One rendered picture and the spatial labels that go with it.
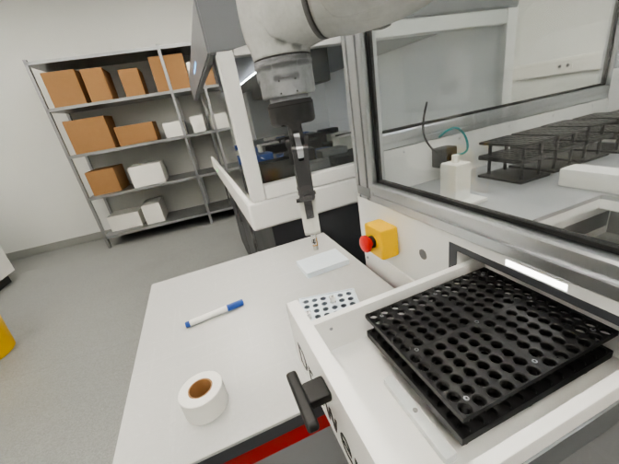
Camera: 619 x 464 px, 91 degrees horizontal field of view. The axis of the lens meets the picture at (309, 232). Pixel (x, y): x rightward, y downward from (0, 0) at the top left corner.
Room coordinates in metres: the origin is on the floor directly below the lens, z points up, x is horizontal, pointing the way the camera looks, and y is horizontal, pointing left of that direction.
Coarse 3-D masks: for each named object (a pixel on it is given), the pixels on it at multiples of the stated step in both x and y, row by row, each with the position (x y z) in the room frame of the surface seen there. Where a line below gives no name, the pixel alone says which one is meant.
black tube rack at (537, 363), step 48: (432, 288) 0.39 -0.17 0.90; (480, 288) 0.37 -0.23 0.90; (528, 288) 0.35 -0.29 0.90; (432, 336) 0.30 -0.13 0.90; (480, 336) 0.28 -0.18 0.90; (528, 336) 0.27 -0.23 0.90; (576, 336) 0.26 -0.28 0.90; (480, 384) 0.24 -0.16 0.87; (528, 384) 0.21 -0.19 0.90; (480, 432) 0.19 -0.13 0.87
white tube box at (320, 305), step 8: (352, 288) 0.58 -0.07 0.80; (312, 296) 0.57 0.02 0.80; (320, 296) 0.57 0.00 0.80; (328, 296) 0.56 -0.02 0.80; (336, 296) 0.56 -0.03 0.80; (344, 296) 0.55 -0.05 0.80; (352, 296) 0.55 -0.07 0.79; (304, 304) 0.55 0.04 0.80; (312, 304) 0.55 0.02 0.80; (320, 304) 0.54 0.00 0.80; (328, 304) 0.54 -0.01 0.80; (336, 304) 0.53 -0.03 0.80; (344, 304) 0.53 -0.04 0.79; (352, 304) 0.53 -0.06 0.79; (312, 312) 0.52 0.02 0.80; (320, 312) 0.52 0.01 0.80; (328, 312) 0.51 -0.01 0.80
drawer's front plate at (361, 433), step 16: (288, 304) 0.37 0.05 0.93; (304, 320) 0.33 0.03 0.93; (304, 336) 0.30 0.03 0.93; (320, 336) 0.30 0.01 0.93; (304, 352) 0.32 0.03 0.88; (320, 352) 0.27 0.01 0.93; (304, 368) 0.35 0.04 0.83; (320, 368) 0.26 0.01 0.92; (336, 368) 0.24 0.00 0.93; (336, 384) 0.22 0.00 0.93; (336, 400) 0.22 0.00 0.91; (352, 400) 0.20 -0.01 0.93; (336, 416) 0.23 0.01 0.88; (352, 416) 0.19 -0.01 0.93; (368, 416) 0.18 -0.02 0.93; (352, 432) 0.19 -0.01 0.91; (368, 432) 0.17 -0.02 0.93; (352, 448) 0.19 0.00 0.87; (368, 448) 0.16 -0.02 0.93; (384, 448) 0.16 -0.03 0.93
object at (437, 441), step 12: (384, 384) 0.29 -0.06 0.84; (396, 384) 0.28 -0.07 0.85; (396, 396) 0.26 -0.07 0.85; (408, 396) 0.26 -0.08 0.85; (408, 408) 0.24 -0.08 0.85; (420, 420) 0.23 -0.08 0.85; (420, 432) 0.22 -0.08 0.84; (432, 432) 0.21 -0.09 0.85; (432, 444) 0.20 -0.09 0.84; (444, 444) 0.20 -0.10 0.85; (444, 456) 0.19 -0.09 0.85; (456, 456) 0.19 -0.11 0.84
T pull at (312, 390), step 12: (300, 384) 0.25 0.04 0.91; (312, 384) 0.24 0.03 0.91; (324, 384) 0.24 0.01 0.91; (300, 396) 0.23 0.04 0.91; (312, 396) 0.23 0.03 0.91; (324, 396) 0.23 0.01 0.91; (300, 408) 0.22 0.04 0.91; (312, 408) 0.22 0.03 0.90; (312, 420) 0.20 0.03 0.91; (312, 432) 0.20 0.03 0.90
